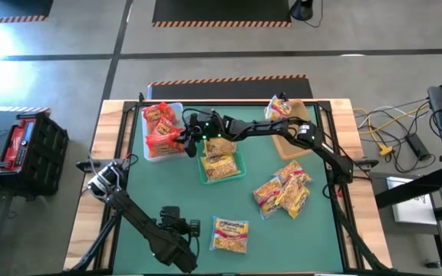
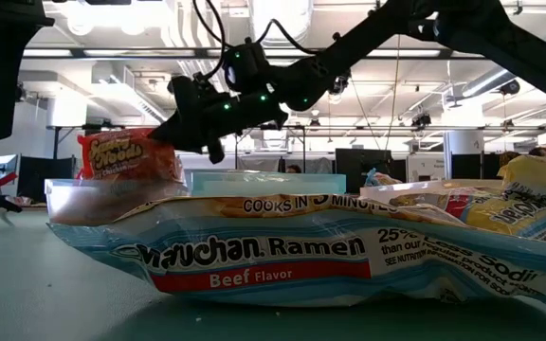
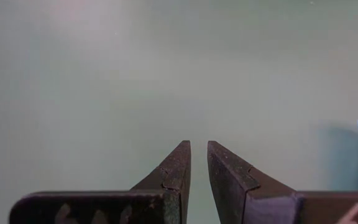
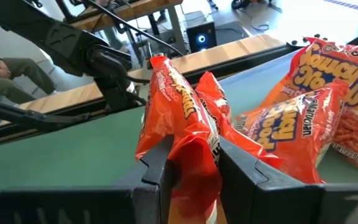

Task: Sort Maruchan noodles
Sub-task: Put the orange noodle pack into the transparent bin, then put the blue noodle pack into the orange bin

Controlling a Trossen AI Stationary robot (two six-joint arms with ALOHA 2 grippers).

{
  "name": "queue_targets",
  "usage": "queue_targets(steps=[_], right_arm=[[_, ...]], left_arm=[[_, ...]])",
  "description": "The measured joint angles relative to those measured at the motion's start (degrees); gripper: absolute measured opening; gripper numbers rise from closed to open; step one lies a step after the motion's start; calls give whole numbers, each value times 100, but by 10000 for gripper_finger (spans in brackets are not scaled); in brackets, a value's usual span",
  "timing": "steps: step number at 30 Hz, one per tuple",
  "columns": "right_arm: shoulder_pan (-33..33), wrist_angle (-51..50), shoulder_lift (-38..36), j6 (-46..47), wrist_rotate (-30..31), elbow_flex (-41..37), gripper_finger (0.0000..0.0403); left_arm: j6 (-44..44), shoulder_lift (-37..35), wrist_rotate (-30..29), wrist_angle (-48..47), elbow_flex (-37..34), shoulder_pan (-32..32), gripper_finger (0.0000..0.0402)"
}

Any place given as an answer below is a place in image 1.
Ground black desk beam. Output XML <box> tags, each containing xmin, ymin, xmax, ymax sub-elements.
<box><xmin>374</xmin><ymin>165</ymin><xmax>442</xmax><ymax>210</ymax></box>

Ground yellow cable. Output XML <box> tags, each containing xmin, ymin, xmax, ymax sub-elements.
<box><xmin>358</xmin><ymin>103</ymin><xmax>431</xmax><ymax>156</ymax></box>

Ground white box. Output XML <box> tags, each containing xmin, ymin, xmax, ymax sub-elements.
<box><xmin>385</xmin><ymin>176</ymin><xmax>440</xmax><ymax>225</ymax></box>

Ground black stand base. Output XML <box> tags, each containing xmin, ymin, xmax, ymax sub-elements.
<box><xmin>289</xmin><ymin>0</ymin><xmax>315</xmax><ymax>21</ymax></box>

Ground black power strip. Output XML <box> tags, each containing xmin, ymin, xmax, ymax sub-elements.
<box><xmin>404</xmin><ymin>133</ymin><xmax>433</xmax><ymax>162</ymax></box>

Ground black table rig frame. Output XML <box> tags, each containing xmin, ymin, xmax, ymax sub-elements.
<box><xmin>64</xmin><ymin>91</ymin><xmax>393</xmax><ymax>275</ymax></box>

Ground white cable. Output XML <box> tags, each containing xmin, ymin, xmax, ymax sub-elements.
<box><xmin>353</xmin><ymin>103</ymin><xmax>430</xmax><ymax>117</ymax></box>

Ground black red toolbox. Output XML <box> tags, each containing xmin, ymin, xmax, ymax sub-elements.
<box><xmin>0</xmin><ymin>111</ymin><xmax>71</xmax><ymax>197</ymax></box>

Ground black hazard striped floor mat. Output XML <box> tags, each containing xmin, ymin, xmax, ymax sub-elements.
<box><xmin>0</xmin><ymin>0</ymin><xmax>55</xmax><ymax>24</ymax></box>
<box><xmin>152</xmin><ymin>0</ymin><xmax>293</xmax><ymax>28</ymax></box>
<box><xmin>0</xmin><ymin>106</ymin><xmax>52</xmax><ymax>116</ymax></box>
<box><xmin>147</xmin><ymin>74</ymin><xmax>315</xmax><ymax>101</ymax></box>

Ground red box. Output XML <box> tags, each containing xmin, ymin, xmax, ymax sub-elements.
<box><xmin>2</xmin><ymin>117</ymin><xmax>37</xmax><ymax>166</ymax></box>

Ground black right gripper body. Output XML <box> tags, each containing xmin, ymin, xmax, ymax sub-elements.
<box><xmin>184</xmin><ymin>110</ymin><xmax>229</xmax><ymax>142</ymax></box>

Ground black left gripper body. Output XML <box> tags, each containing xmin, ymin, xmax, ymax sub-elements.
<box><xmin>159</xmin><ymin>205</ymin><xmax>192</xmax><ymax>237</ymax></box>

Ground clear plastic bin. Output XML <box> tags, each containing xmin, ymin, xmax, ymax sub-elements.
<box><xmin>140</xmin><ymin>101</ymin><xmax>188</xmax><ymax>163</ymax></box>

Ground teal plastic bin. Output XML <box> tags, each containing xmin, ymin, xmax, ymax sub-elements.
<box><xmin>196</xmin><ymin>143</ymin><xmax>247</xmax><ymax>186</ymax></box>

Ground thin black floor cable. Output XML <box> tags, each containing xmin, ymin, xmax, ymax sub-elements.
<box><xmin>303</xmin><ymin>0</ymin><xmax>324</xmax><ymax>29</ymax></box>

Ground green table mat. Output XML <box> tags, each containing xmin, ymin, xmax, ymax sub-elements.
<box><xmin>112</xmin><ymin>103</ymin><xmax>345</xmax><ymax>274</ymax></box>

